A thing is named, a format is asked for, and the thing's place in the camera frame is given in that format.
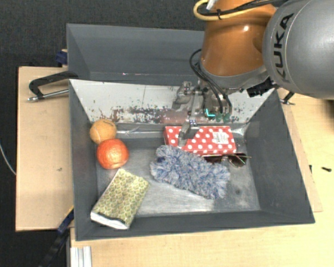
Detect blue and white fluffy duster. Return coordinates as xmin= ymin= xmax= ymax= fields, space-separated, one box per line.
xmin=149 ymin=144 xmax=232 ymax=201

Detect green patterned cloth pouch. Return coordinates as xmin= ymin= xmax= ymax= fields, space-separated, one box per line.
xmin=90 ymin=167 xmax=150 ymax=230

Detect orange fruit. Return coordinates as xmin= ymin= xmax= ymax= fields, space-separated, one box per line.
xmin=96 ymin=138 xmax=130 ymax=170

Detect brown sunglasses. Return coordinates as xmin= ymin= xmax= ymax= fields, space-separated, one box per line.
xmin=201 ymin=152 xmax=253 ymax=169

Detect red white-dotted box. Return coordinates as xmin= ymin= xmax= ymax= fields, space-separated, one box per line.
xmin=163 ymin=125 xmax=238 ymax=157

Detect grey metal bin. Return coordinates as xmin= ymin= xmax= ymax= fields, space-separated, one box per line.
xmin=66 ymin=23 xmax=316 ymax=241

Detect yellow-orange tennis ball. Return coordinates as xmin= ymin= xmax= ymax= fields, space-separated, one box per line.
xmin=89 ymin=118 xmax=118 ymax=145

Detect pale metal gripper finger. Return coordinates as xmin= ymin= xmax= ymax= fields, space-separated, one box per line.
xmin=171 ymin=81 xmax=193 ymax=110
xmin=177 ymin=118 xmax=198 ymax=149

